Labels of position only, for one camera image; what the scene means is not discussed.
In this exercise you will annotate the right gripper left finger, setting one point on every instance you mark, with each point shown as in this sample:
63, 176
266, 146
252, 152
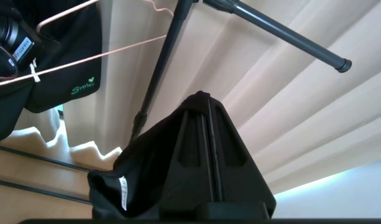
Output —
184, 186

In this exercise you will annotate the black clothes rack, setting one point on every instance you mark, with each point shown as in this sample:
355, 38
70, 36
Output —
286, 32

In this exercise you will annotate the beige curtain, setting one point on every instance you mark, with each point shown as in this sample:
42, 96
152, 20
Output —
38, 124
302, 109

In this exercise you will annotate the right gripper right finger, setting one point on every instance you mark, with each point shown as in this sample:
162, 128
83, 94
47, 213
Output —
243, 186

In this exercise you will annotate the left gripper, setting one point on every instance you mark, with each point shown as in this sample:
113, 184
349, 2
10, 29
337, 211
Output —
16, 40

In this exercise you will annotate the black shorts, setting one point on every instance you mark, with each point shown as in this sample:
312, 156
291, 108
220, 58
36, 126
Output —
69, 56

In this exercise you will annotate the black garment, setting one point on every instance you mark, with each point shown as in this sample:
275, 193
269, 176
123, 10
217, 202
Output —
137, 174

